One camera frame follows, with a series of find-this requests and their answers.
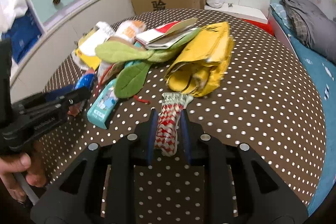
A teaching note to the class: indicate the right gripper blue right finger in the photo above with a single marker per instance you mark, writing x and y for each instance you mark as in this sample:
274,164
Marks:
240,186

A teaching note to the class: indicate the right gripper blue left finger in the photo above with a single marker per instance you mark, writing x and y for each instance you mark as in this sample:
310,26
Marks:
98,186

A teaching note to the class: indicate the red white woven wrapper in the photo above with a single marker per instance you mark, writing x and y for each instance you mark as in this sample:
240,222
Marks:
166,136

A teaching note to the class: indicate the person's left hand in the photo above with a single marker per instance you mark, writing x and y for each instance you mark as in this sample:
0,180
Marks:
31,163

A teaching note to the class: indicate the blue snack wrapper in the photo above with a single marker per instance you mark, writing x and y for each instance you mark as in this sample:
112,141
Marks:
85,81

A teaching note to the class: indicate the blue shopping bag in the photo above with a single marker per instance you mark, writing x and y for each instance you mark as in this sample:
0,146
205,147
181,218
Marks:
24,33

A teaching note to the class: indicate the white low cabinet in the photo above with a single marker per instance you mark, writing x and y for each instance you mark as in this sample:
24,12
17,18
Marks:
59,36

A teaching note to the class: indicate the brown polka dot tablecloth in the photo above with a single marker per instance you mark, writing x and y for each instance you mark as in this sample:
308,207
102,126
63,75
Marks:
266,99

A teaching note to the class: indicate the yellow white snack packet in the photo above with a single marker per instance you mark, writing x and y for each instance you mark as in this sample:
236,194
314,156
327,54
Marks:
85,51

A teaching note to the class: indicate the green leaf shaped cloth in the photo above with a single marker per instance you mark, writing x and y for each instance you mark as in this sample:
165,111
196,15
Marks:
132,78

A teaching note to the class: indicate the teal patterned bed sheet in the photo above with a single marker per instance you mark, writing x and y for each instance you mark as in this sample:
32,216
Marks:
322,73

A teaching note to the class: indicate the yellow folded paper bag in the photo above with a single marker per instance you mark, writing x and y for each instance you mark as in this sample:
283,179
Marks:
201,65

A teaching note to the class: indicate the red white booklet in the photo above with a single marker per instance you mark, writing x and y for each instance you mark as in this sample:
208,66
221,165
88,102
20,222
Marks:
170,35

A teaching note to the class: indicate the grey folded quilt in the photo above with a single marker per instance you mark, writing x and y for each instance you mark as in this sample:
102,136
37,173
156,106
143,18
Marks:
312,27

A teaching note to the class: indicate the red storage bench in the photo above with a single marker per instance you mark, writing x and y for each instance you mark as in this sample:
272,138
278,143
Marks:
249,14

